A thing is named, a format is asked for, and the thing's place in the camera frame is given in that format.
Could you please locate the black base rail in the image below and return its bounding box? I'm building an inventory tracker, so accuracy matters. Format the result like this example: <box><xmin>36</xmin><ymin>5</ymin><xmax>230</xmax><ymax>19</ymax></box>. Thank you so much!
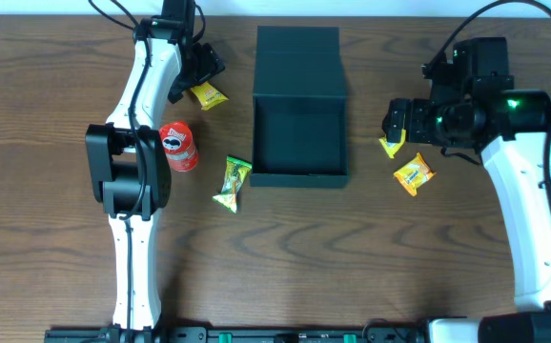
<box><xmin>43</xmin><ymin>326</ymin><xmax>429</xmax><ymax>343</ymax></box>

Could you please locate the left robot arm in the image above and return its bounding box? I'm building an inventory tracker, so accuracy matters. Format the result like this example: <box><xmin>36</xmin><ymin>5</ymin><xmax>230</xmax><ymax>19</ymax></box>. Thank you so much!
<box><xmin>85</xmin><ymin>0</ymin><xmax>224</xmax><ymax>335</ymax></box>

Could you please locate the dark green open box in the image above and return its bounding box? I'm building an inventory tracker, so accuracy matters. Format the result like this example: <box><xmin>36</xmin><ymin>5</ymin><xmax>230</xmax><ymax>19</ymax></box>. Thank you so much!
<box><xmin>250</xmin><ymin>26</ymin><xmax>349</xmax><ymax>189</ymax></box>

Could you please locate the red Pringles can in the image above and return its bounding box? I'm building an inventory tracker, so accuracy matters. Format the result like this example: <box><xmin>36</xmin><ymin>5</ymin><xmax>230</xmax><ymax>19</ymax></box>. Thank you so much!
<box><xmin>159</xmin><ymin>121</ymin><xmax>198</xmax><ymax>172</ymax></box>

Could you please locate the left black cable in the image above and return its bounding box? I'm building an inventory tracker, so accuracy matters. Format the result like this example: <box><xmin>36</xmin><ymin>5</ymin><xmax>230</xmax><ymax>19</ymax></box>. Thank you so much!
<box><xmin>87</xmin><ymin>0</ymin><xmax>207</xmax><ymax>332</ymax></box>

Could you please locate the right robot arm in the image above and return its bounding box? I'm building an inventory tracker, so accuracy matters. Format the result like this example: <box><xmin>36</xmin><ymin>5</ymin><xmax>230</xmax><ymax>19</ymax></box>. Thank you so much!
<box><xmin>382</xmin><ymin>37</ymin><xmax>551</xmax><ymax>342</ymax></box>

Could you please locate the right black cable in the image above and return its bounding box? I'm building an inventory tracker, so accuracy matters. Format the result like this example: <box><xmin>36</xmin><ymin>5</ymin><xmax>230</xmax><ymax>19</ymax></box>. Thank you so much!
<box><xmin>421</xmin><ymin>0</ymin><xmax>551</xmax><ymax>301</ymax></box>

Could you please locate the green snack packet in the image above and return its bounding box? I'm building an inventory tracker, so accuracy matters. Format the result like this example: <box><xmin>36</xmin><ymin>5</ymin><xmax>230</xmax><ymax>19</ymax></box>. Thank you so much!
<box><xmin>213</xmin><ymin>156</ymin><xmax>253</xmax><ymax>213</ymax></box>

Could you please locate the yellow orange snack packet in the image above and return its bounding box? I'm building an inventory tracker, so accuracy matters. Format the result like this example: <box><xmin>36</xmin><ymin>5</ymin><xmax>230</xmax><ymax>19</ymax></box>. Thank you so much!
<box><xmin>191</xmin><ymin>81</ymin><xmax>229</xmax><ymax>111</ymax></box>

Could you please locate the black cable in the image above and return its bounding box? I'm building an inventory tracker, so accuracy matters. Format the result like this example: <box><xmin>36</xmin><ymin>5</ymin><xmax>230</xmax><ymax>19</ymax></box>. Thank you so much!
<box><xmin>87</xmin><ymin>0</ymin><xmax>207</xmax><ymax>332</ymax></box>
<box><xmin>421</xmin><ymin>0</ymin><xmax>551</xmax><ymax>301</ymax></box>

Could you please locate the orange yellow biscuit packet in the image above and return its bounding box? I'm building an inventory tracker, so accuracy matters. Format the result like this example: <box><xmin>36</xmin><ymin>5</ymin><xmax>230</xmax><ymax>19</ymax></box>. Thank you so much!
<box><xmin>394</xmin><ymin>152</ymin><xmax>436</xmax><ymax>196</ymax></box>

